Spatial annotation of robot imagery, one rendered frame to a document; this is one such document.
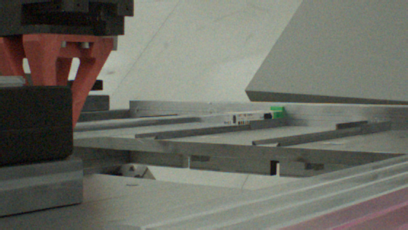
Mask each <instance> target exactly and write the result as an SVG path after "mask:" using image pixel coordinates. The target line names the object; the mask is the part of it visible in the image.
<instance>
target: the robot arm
mask: <svg viewBox="0 0 408 230"><path fill-rule="evenodd" d="M133 16H134V0H0V71H1V72H2V75H3V76H23V78H25V84H23V86H29V84H28V80H27V77H26V73H25V71H24V69H23V66H22V60H23V58H27V60H28V67H29V70H30V72H31V76H32V79H33V83H34V86H56V85H65V86H66V85H67V81H68V76H69V73H70V70H71V64H72V61H73V58H79V66H78V69H77V71H76V75H75V77H74V83H73V86H72V88H71V89H72V92H73V130H74V127H75V125H76V123H77V120H78V118H79V115H80V113H81V111H82V107H83V104H84V102H85V99H86V97H87V96H88V95H89V93H90V91H91V89H92V87H93V85H94V82H95V80H96V79H97V78H98V75H99V73H100V72H101V69H102V68H103V67H104V65H105V63H106V61H107V58H108V56H109V54H110V52H111V51H112V50H113V48H114V38H103V37H102V36H124V35H125V17H133ZM10 37H11V38H10Z"/></svg>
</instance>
